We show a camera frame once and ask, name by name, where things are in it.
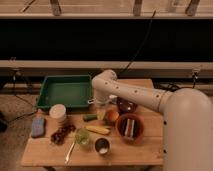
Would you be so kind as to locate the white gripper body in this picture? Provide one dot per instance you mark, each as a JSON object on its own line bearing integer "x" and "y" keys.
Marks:
{"x": 101, "y": 111}

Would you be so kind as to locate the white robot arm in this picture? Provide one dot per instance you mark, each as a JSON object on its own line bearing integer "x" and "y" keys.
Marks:
{"x": 187, "y": 120}

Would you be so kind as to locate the green translucent plastic cup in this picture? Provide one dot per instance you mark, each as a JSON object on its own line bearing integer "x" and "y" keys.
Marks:
{"x": 82, "y": 136}

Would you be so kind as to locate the small metal cup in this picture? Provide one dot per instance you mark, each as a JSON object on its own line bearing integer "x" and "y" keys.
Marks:
{"x": 102, "y": 146}

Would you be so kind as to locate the white plastic cup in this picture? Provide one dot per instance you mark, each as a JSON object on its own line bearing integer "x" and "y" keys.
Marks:
{"x": 58, "y": 112}

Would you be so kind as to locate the orange fruit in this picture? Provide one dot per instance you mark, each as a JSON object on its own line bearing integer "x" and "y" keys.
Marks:
{"x": 111, "y": 116}

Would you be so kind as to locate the yellow corn cob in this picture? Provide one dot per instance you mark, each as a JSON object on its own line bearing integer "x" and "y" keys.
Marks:
{"x": 98, "y": 129}

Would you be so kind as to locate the dark purple bowl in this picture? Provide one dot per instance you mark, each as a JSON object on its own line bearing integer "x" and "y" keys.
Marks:
{"x": 126, "y": 106}

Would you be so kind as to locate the wooden table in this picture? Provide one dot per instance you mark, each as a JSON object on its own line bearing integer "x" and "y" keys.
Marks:
{"x": 41, "y": 152}

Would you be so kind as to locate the orange bowl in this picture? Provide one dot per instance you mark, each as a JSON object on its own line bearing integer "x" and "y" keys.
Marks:
{"x": 130, "y": 128}

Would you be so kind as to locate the green plastic tray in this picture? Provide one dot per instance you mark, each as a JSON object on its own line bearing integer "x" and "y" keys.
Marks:
{"x": 73, "y": 91}

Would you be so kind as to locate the dark red grape bunch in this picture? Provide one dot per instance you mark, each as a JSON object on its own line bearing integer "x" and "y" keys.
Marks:
{"x": 59, "y": 136}

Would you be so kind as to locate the metal spoon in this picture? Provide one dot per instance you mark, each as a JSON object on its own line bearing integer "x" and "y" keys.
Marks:
{"x": 69, "y": 152}

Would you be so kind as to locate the blue sponge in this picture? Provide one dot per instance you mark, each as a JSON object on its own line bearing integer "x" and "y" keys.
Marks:
{"x": 38, "y": 127}

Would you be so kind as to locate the white handled utensil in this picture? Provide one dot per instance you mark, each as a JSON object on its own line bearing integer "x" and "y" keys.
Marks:
{"x": 91, "y": 101}

